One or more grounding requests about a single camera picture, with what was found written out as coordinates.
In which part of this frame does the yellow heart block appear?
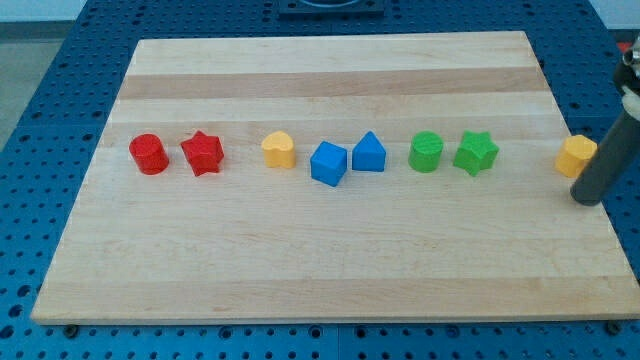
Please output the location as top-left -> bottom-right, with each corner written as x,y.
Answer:
261,131 -> 296,169

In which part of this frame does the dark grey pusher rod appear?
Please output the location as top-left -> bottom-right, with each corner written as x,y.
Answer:
570,110 -> 639,206

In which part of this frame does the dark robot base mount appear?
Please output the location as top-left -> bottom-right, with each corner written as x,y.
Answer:
277,0 -> 386,18

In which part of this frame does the blue triangle block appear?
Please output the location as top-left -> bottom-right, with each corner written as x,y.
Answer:
352,131 -> 386,172

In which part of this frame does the blue cube block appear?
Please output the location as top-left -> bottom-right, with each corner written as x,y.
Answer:
310,141 -> 347,187

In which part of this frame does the green star block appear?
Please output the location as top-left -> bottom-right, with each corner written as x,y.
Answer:
453,130 -> 500,177

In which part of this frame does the red cylinder block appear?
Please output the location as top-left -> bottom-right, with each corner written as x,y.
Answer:
129,133 -> 169,175

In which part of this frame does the red star block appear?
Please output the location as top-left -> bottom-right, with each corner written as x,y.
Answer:
180,131 -> 224,177

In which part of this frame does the green cylinder block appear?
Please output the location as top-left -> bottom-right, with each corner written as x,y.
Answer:
408,131 -> 444,173

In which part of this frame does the silver black tool holder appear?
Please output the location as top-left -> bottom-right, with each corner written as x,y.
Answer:
613,38 -> 639,120

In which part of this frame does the wooden board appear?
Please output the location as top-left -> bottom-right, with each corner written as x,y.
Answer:
31,31 -> 639,325

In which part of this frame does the yellow hexagon block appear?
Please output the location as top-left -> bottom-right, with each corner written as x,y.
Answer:
554,135 -> 598,178

